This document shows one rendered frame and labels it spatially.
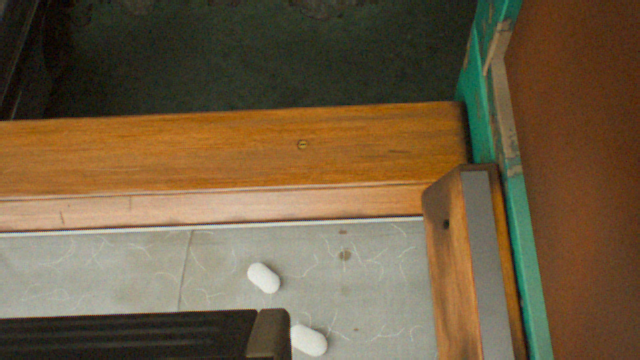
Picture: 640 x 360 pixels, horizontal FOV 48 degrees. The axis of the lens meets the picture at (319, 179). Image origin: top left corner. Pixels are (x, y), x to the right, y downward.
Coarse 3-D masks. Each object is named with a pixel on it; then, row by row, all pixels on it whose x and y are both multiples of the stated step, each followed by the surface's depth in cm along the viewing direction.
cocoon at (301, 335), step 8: (296, 328) 63; (304, 328) 63; (296, 336) 63; (304, 336) 63; (312, 336) 63; (320, 336) 63; (296, 344) 63; (304, 344) 63; (312, 344) 63; (320, 344) 63; (304, 352) 64; (312, 352) 63; (320, 352) 63
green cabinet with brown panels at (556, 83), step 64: (512, 0) 54; (576, 0) 43; (512, 64) 58; (576, 64) 43; (512, 128) 58; (576, 128) 44; (512, 192) 56; (576, 192) 44; (512, 256) 56; (576, 256) 45; (576, 320) 45
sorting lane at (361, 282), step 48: (0, 240) 70; (48, 240) 70; (96, 240) 70; (144, 240) 70; (192, 240) 69; (240, 240) 69; (288, 240) 69; (336, 240) 69; (384, 240) 69; (0, 288) 68; (48, 288) 68; (96, 288) 68; (144, 288) 68; (192, 288) 67; (240, 288) 67; (288, 288) 67; (336, 288) 67; (384, 288) 67; (336, 336) 65; (384, 336) 65; (432, 336) 65
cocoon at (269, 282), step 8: (256, 264) 66; (248, 272) 66; (256, 272) 66; (264, 272) 66; (272, 272) 66; (256, 280) 66; (264, 280) 65; (272, 280) 65; (264, 288) 66; (272, 288) 66
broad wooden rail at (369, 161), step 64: (0, 128) 73; (64, 128) 73; (128, 128) 72; (192, 128) 72; (256, 128) 72; (320, 128) 71; (384, 128) 71; (448, 128) 71; (0, 192) 70; (64, 192) 69; (128, 192) 69; (192, 192) 69; (256, 192) 69; (320, 192) 69; (384, 192) 69
